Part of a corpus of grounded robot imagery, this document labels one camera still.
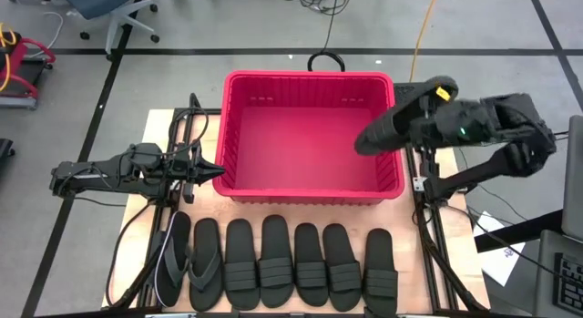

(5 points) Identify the black keyboard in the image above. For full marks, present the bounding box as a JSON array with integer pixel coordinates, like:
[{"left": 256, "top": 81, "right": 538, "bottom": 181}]
[{"left": 553, "top": 251, "right": 583, "bottom": 317}]

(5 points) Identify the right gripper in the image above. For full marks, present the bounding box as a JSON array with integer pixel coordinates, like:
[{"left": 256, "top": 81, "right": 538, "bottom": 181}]
[{"left": 407, "top": 101, "right": 461, "bottom": 149}]

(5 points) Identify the black looped floor cable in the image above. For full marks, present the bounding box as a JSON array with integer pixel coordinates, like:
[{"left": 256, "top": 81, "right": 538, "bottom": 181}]
[{"left": 307, "top": 0, "right": 347, "bottom": 73}]

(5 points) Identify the grey monitor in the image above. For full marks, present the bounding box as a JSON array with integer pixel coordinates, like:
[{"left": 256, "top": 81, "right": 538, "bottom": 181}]
[{"left": 560, "top": 115, "right": 583, "bottom": 241}]

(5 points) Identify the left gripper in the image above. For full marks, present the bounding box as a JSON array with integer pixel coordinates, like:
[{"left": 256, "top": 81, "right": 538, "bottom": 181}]
[{"left": 170, "top": 142, "right": 227, "bottom": 205}]

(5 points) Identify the yellow floor cable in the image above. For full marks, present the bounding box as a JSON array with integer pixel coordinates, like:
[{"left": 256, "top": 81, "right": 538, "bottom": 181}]
[{"left": 408, "top": 0, "right": 441, "bottom": 84}]

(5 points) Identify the black aluminium frame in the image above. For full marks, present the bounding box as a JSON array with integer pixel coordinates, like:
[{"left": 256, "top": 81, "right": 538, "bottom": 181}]
[
  {"left": 103, "top": 92, "right": 223, "bottom": 310},
  {"left": 404, "top": 144, "right": 491, "bottom": 313}
]

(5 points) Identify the grey desk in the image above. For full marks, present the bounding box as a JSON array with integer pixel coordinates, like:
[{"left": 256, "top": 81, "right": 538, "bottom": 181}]
[{"left": 532, "top": 229, "right": 583, "bottom": 318}]

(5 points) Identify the white cable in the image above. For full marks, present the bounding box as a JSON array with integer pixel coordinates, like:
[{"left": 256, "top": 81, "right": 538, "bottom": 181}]
[{"left": 26, "top": 11, "right": 65, "bottom": 59}]

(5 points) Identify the black perforated box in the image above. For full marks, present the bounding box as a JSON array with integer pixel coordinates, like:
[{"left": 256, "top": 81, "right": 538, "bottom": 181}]
[{"left": 392, "top": 82, "right": 427, "bottom": 108}]

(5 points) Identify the yellow hose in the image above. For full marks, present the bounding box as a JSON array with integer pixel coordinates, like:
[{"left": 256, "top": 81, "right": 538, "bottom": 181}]
[{"left": 0, "top": 22, "right": 18, "bottom": 94}]

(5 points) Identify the white paper sheet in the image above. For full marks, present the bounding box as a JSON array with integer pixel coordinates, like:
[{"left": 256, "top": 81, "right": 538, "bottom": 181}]
[{"left": 473, "top": 210, "right": 527, "bottom": 287}]

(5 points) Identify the red plastic bin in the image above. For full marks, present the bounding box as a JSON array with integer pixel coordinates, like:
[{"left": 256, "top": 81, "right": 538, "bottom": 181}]
[{"left": 212, "top": 70, "right": 406, "bottom": 206}]

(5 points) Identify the red cart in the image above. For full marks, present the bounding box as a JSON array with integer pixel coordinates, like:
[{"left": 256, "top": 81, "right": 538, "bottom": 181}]
[{"left": 0, "top": 24, "right": 57, "bottom": 111}]

